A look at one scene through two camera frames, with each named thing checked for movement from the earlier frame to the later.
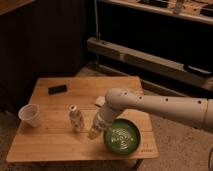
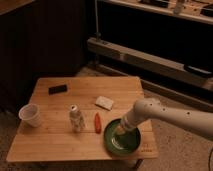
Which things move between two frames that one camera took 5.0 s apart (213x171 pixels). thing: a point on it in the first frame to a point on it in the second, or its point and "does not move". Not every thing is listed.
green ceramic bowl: [123, 137] does not move
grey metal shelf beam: [149, 62] does not move
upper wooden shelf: [195, 10] does not move
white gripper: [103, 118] to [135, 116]
